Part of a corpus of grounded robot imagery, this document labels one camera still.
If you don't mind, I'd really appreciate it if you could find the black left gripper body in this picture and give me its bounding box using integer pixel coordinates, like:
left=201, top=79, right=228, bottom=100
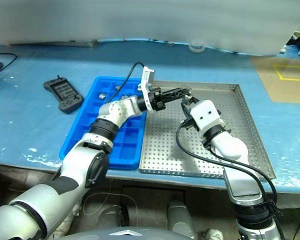
left=149, top=87, right=167, bottom=112

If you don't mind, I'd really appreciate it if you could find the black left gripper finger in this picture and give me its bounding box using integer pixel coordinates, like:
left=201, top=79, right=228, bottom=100
left=159, top=87, right=192, bottom=97
left=162, top=93, right=189, bottom=104

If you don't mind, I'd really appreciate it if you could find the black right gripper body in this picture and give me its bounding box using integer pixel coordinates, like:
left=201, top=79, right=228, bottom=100
left=180, top=116, right=200, bottom=131

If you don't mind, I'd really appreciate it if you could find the perforated steel tray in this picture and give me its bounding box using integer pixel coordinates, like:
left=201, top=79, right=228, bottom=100
left=138, top=79, right=277, bottom=181

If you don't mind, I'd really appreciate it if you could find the blue plastic compartment tray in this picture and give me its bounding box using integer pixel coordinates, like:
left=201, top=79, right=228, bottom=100
left=59, top=76, right=148, bottom=171

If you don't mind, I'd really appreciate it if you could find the white tape roll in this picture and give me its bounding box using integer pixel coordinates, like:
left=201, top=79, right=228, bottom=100
left=189, top=43, right=206, bottom=53

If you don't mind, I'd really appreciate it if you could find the brown cardboard sheet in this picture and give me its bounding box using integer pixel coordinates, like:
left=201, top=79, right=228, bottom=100
left=249, top=55, right=300, bottom=103

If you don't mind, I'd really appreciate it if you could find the dark grey handheld controller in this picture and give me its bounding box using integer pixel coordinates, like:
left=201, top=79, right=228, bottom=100
left=43, top=74, right=85, bottom=115

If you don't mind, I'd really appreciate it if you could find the dark rounded grey shape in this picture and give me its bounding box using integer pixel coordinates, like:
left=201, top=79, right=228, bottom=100
left=167, top=199, right=198, bottom=240

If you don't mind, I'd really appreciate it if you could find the long dark grey bar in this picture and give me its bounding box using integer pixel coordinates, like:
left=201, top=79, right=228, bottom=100
left=9, top=39, right=100, bottom=50

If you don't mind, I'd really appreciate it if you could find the white crumpled object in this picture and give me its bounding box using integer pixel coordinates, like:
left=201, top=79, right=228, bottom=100
left=202, top=228, right=226, bottom=240

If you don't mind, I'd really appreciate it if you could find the grey robot torso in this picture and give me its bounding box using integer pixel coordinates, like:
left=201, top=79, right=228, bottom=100
left=64, top=226, right=191, bottom=240

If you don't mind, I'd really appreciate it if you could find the plastic wrapped table leg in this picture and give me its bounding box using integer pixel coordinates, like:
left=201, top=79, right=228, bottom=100
left=56, top=199, right=82, bottom=237

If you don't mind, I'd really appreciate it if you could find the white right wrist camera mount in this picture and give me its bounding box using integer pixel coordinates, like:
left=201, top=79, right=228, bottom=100
left=190, top=99, right=227, bottom=133

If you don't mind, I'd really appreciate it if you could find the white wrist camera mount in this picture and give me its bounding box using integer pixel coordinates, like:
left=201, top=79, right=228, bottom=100
left=190, top=99, right=227, bottom=133
left=137, top=66, right=156, bottom=112

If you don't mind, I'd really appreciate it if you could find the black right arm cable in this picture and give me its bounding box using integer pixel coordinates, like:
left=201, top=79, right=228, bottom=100
left=176, top=122, right=291, bottom=240

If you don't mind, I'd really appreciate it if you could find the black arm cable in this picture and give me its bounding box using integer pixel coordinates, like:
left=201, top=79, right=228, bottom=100
left=176, top=122, right=291, bottom=240
left=109, top=61, right=145, bottom=103

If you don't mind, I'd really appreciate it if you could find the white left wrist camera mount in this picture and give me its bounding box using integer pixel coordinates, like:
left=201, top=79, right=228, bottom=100
left=137, top=66, right=156, bottom=112

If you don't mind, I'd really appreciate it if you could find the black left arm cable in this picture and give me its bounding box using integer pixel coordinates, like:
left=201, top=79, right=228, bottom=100
left=109, top=61, right=145, bottom=103

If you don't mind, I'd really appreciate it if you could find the thin grey wire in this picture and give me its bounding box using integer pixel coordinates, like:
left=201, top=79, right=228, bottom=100
left=82, top=179, right=139, bottom=226

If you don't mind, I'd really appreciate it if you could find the thin black cable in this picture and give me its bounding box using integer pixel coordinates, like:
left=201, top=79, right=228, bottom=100
left=0, top=52, right=18, bottom=75

